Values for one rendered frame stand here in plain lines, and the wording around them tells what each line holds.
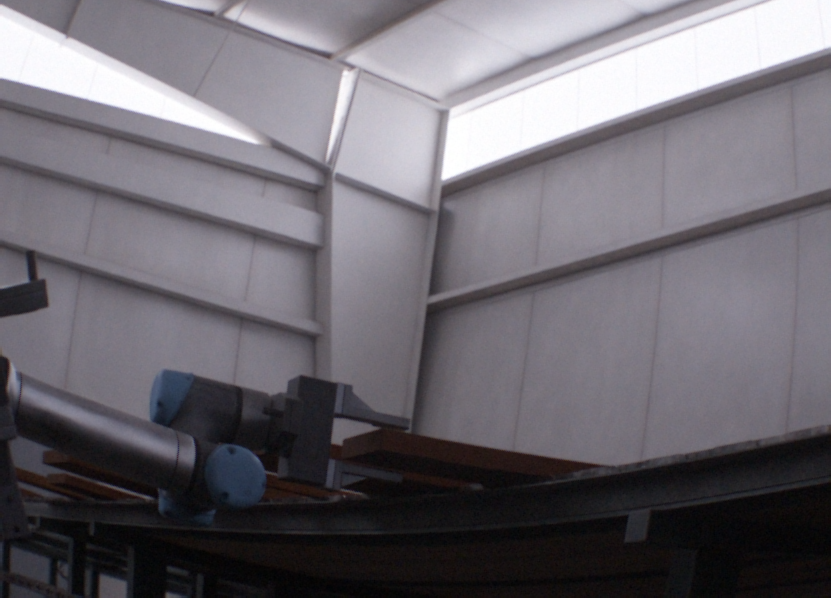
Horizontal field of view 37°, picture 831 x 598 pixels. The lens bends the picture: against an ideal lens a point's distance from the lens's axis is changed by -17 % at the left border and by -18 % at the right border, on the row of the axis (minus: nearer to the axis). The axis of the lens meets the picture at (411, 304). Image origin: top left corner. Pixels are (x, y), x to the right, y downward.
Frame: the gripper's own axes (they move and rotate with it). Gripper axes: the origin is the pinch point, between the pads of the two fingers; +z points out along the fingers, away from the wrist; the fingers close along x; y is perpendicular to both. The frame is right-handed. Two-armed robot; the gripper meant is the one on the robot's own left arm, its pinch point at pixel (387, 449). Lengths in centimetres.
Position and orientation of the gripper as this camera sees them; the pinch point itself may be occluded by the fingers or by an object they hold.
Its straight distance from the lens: 183.5
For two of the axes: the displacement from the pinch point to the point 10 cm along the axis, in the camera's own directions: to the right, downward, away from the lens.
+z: 9.1, 2.1, 3.5
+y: -3.9, 1.9, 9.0
